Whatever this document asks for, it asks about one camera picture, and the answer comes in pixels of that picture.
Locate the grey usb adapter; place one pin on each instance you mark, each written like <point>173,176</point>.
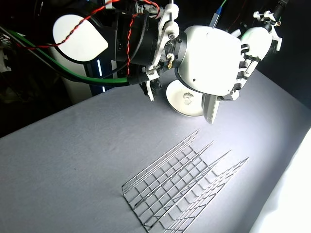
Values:
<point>214,20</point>

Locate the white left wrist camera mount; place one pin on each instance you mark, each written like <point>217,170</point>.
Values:
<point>264,15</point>

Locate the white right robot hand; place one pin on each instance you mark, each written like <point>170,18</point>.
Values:
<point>209,60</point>

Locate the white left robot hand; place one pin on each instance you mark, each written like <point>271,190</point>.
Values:
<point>261,41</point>

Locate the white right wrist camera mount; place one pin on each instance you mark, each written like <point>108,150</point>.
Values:
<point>170,26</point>

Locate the white plate with grey print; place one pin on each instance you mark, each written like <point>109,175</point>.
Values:
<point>179,102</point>

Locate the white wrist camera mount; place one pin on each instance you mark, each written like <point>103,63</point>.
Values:
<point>170,26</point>
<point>264,15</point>

